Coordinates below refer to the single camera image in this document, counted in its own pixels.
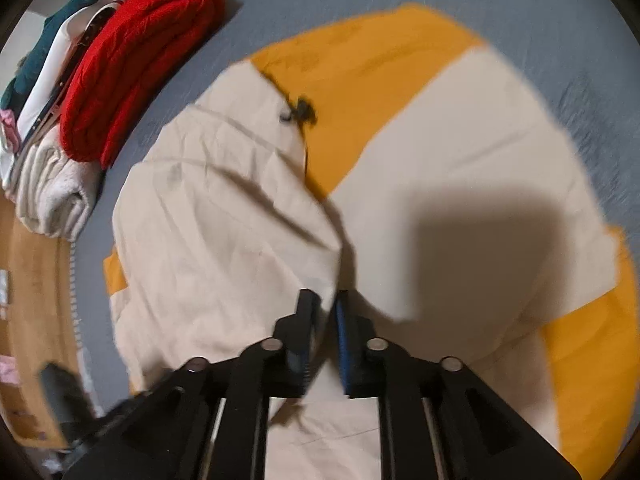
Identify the pink object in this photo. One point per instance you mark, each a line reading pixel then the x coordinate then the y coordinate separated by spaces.
pixel 7 367

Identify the white folded quilt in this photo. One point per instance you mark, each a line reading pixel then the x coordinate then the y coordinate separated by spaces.
pixel 55 55

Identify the white fluffy folded blanket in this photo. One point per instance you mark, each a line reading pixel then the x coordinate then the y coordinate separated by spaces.
pixel 55 185

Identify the grey quilted mattress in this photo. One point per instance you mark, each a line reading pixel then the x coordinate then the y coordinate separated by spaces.
pixel 525 20

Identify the navy patterned folded blanket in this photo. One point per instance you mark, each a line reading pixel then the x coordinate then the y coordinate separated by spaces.
pixel 82 42

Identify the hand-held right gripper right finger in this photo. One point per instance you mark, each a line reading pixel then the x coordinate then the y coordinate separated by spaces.
pixel 344 340

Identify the teal shark plush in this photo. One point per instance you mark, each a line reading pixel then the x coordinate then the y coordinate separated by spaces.
pixel 37 60

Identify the red folded blanket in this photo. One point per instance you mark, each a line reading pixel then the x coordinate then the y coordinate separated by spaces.
pixel 135 60

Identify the wooden bed frame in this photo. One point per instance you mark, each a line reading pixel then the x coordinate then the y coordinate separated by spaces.
pixel 35 285

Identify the beige and yellow jacket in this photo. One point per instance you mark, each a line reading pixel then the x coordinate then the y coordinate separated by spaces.
pixel 450 160

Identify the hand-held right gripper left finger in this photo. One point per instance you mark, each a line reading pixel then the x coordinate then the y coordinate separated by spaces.
pixel 302 345

